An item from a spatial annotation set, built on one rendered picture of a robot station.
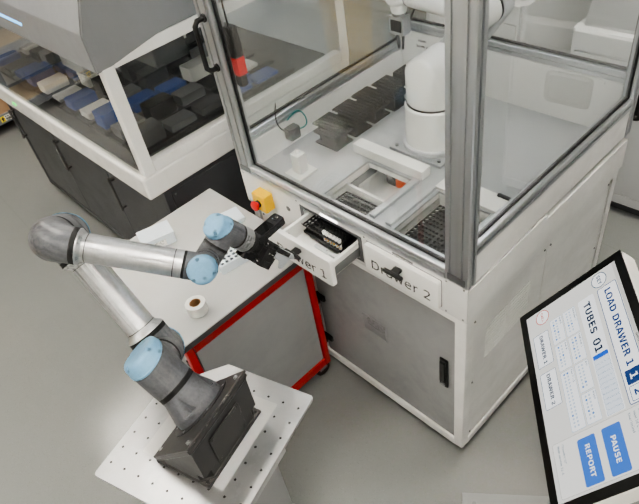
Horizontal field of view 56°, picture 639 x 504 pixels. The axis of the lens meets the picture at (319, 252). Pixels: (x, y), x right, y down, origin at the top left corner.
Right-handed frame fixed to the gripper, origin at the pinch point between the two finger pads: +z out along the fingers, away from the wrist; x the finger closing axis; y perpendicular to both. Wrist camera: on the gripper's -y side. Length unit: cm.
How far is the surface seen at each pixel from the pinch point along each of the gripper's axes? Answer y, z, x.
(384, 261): -12.7, 11.3, 25.8
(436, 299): -10.3, 14.6, 45.6
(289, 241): -3.2, 2.9, -4.2
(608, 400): -9, -16, 102
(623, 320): -25, -12, 96
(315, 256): -3.4, 2.6, 8.2
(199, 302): 29.5, -3.9, -19.4
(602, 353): -17, -12, 96
